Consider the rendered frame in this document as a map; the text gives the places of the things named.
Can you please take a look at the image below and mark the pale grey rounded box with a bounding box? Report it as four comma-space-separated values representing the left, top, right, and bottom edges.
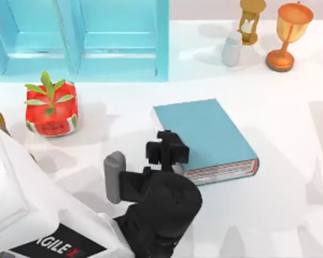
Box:
103, 150, 128, 205

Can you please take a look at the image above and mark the orange gold trophy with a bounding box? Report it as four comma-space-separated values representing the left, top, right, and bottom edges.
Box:
265, 1, 314, 72

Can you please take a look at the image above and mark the red plant pot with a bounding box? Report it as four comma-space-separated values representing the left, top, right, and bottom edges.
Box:
24, 70, 79, 137

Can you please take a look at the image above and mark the light blue rack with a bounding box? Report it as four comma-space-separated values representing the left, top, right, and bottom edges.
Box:
0, 0, 170, 83

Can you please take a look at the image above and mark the white bottle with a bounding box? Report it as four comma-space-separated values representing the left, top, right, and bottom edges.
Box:
221, 30, 243, 67

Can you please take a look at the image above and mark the golden hourglass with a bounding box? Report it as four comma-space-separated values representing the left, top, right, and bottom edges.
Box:
238, 0, 267, 45

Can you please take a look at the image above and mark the teal book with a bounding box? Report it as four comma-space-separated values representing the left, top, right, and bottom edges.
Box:
152, 98, 260, 187

